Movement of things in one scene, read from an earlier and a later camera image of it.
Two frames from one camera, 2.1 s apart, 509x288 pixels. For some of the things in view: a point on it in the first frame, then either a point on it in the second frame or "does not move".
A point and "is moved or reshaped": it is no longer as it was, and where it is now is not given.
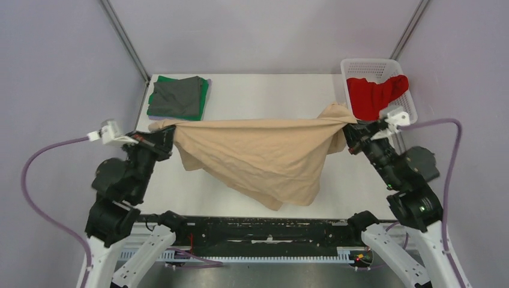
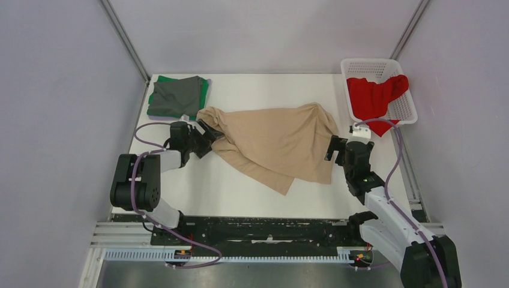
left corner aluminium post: (125, 40) does not move
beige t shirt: (278, 158) is moved or reshaped
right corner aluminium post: (409, 30) does not move
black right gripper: (359, 132) to (338, 144)
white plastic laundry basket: (374, 71) does not move
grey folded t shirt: (180, 97) does not move
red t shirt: (367, 99) does not move
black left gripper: (160, 140) to (209, 137)
